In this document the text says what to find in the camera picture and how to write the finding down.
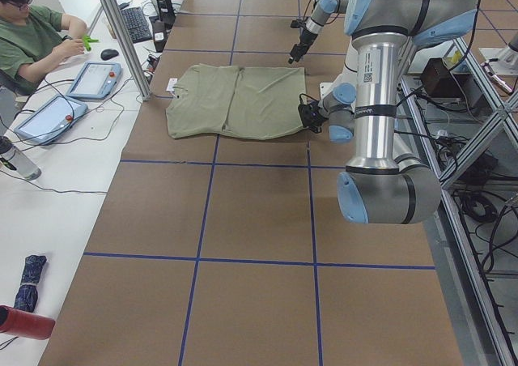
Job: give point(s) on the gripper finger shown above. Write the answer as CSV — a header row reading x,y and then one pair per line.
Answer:
x,y
296,53

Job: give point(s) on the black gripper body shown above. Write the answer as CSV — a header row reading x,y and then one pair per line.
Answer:
x,y
303,37
315,122

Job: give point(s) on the olive green long-sleeve shirt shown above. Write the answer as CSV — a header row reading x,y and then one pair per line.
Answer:
x,y
259,103

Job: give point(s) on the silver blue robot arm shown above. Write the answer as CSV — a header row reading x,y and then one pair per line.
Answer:
x,y
310,26
383,182

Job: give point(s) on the white paper hang tag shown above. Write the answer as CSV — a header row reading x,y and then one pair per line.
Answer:
x,y
171,86

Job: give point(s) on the brown cardboard box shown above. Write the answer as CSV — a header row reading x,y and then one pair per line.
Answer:
x,y
437,80

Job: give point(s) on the black keyboard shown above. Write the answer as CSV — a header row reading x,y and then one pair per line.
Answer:
x,y
136,24

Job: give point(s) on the black computer mouse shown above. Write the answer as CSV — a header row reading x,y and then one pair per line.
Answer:
x,y
108,54

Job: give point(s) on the far blue teach pendant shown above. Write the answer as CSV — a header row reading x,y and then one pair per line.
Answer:
x,y
95,81

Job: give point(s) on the blue teach pendant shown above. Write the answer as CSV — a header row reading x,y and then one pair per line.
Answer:
x,y
51,120
95,81

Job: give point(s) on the green plastic object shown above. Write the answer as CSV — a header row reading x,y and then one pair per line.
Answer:
x,y
88,41

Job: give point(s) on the near blue teach pendant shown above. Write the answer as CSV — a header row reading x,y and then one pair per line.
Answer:
x,y
51,120

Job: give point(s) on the person in green shirt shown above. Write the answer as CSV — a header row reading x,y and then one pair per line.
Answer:
x,y
35,40

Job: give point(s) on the clear water bottle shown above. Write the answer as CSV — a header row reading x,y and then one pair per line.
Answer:
x,y
17,161

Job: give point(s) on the folded dark blue umbrella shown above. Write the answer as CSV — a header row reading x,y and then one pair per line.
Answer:
x,y
27,294

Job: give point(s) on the red cylindrical bottle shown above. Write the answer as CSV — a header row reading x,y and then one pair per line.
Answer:
x,y
25,324

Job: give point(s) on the aluminium frame post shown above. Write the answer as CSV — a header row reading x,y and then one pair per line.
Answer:
x,y
116,21

